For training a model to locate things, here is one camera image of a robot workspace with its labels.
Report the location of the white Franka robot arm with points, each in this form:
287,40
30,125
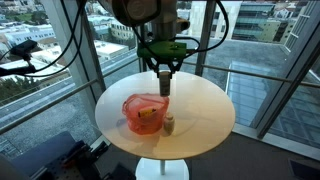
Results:
160,16

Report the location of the grey metal handrail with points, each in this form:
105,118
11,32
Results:
250,74
20,121

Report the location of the white bottle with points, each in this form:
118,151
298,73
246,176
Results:
165,85

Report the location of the blue seat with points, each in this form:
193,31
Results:
43,153

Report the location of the red transparent bowl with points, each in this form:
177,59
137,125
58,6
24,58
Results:
146,126

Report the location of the black equipment base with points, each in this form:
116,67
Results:
76,163

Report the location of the black camera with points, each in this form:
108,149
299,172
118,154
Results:
23,47

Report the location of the yellow black can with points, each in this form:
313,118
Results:
146,112

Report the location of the dark floor box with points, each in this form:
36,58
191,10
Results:
305,170

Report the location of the small beige bottle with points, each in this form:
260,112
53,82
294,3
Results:
169,125

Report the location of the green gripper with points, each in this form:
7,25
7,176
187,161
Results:
163,50

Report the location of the white table pedestal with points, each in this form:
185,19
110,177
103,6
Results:
150,170

